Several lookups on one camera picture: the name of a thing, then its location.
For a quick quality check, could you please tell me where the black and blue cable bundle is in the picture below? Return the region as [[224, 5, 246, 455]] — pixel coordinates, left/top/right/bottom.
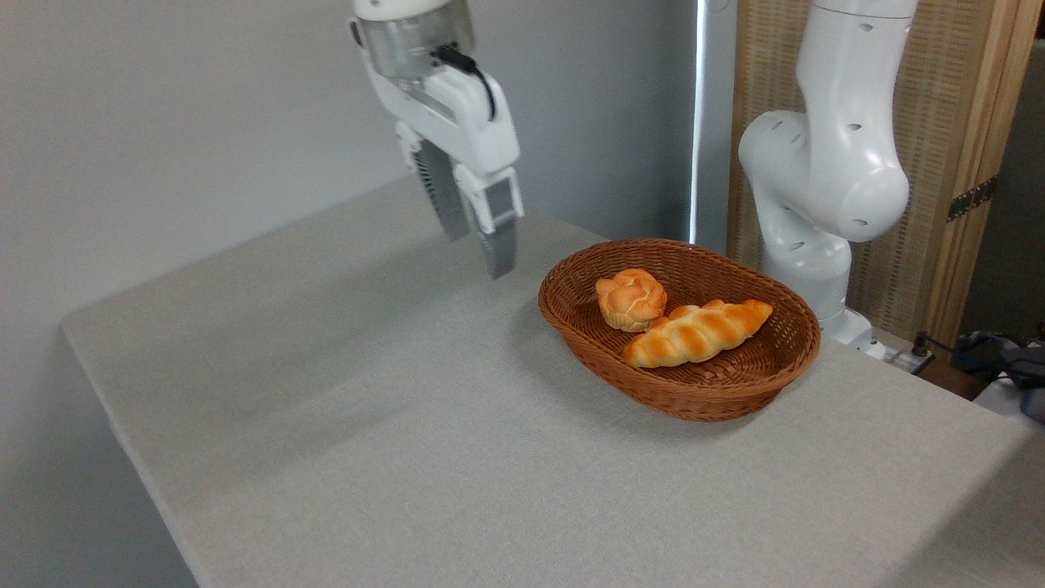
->
[[914, 329, 1023, 372]]

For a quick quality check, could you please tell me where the grey tablecloth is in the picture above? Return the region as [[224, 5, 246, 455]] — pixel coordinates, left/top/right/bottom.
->
[[61, 176, 1045, 588]]

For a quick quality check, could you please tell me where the metal screen hinge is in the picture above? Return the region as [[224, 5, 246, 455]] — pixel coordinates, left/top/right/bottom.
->
[[947, 176, 998, 223]]

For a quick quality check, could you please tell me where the dark grey bag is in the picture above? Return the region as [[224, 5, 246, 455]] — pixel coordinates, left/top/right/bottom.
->
[[1000, 346, 1045, 424]]

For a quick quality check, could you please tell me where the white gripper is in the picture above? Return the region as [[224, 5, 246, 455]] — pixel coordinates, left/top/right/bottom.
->
[[362, 47, 525, 280]]

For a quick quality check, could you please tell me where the wooden rattan folding screen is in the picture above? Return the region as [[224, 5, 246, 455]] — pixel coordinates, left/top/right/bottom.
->
[[727, 0, 1044, 352]]

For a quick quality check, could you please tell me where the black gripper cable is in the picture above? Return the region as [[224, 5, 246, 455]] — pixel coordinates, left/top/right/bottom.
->
[[433, 45, 497, 122]]

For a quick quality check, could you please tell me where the long braided bread loaf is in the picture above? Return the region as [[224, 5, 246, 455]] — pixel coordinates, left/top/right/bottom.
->
[[622, 299, 774, 369]]

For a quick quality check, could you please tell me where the white power strip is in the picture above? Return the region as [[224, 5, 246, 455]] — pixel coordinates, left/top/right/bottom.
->
[[864, 339, 933, 376]]

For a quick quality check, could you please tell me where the brown oval wicker basket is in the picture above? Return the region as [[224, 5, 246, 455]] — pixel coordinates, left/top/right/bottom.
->
[[537, 238, 822, 423]]

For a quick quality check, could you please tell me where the round knotted bread roll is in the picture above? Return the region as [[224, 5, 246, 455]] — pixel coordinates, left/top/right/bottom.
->
[[594, 268, 668, 332]]

